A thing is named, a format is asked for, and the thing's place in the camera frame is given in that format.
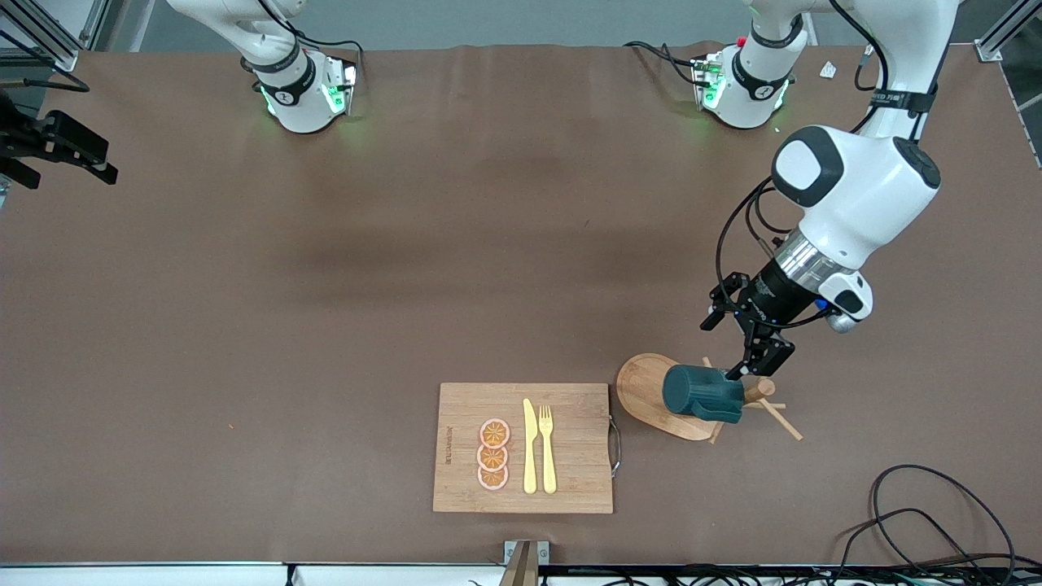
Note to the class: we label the dark green ribbed cup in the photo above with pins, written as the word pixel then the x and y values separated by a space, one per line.
pixel 700 392

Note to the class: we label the orange slice toy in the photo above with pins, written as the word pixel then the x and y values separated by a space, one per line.
pixel 495 431
pixel 492 459
pixel 492 480

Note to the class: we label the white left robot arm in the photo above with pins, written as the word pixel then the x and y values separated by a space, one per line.
pixel 863 195

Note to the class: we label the white table frame rail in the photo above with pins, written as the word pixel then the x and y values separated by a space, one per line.
pixel 122 576

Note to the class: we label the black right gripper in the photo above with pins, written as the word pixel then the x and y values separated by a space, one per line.
pixel 50 140

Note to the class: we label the yellow plastic knife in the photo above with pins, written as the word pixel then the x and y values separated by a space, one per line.
pixel 530 448

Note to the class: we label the brown table cover mat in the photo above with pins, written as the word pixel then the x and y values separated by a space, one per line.
pixel 244 366

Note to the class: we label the bamboo cutting board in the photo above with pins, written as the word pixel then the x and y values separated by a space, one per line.
pixel 570 456

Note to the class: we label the metal bracket with post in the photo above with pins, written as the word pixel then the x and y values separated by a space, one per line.
pixel 525 561

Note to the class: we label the white paper scrap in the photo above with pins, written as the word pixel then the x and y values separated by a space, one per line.
pixel 828 70

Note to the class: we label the yellow plastic fork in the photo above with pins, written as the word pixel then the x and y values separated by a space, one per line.
pixel 548 456

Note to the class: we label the aluminium frame profile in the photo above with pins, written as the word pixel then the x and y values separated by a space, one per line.
pixel 61 55
pixel 987 50

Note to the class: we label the wooden mug tree rack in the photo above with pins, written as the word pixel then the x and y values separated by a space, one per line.
pixel 643 391

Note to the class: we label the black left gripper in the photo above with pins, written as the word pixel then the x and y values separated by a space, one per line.
pixel 773 299

